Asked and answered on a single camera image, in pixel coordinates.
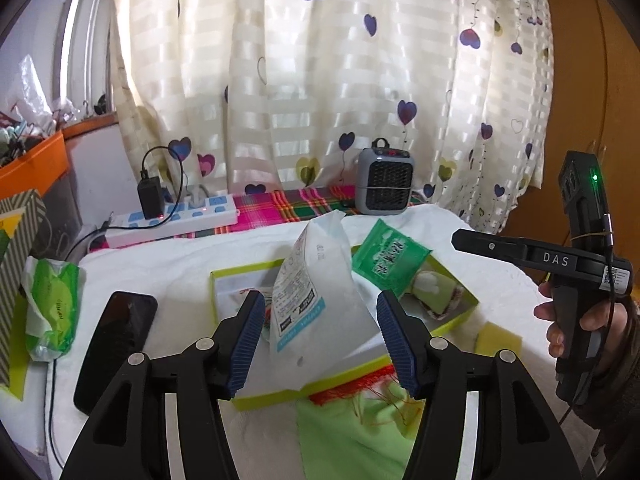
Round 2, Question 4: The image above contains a yellow sponge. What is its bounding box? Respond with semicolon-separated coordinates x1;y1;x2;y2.
474;322;523;356

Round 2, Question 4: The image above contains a green patterned cloth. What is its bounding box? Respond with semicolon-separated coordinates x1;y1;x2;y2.
401;270;465;322

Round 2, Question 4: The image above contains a green tea packet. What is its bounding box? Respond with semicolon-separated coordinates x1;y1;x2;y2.
352;219;432;298

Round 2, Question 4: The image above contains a red chinese knot tassel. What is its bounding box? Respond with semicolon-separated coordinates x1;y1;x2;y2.
308;365;424;428

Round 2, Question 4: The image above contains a light green microfiber cloth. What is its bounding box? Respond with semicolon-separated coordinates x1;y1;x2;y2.
296;399;422;480

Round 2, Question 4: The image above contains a white cotton pads bag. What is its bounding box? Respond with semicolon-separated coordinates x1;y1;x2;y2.
269;210;370;389

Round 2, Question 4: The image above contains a lime green shallow box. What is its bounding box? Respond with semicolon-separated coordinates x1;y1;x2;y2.
210;256;478;411

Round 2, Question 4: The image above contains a black smartphone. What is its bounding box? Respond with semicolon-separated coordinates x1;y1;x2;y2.
74;290;157;416

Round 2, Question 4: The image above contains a lime green box base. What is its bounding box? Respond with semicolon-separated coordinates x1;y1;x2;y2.
0;209;32;402

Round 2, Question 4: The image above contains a grey mini space heater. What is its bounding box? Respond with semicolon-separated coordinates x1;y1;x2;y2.
355;138;414;216

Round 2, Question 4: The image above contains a green wet wipes pack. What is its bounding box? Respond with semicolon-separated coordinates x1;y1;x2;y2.
22;256;81;362

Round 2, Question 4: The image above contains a white blue power strip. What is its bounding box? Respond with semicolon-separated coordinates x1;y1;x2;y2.
105;195;239;248

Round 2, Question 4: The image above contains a black charger adapter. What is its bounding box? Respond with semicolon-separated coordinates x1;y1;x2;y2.
137;174;165;220

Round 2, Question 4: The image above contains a pink red plaid cloth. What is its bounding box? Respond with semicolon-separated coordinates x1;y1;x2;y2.
94;184;426;254

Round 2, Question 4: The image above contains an orange storage box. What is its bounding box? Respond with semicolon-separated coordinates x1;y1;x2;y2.
0;132;70;200

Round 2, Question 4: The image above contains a heart patterned cream curtain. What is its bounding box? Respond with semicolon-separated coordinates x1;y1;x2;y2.
111;0;553;233

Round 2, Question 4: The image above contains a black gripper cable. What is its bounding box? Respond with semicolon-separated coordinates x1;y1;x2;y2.
556;211;618;428

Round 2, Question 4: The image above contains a black charging cable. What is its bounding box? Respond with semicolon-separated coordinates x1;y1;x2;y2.
46;145;188;470

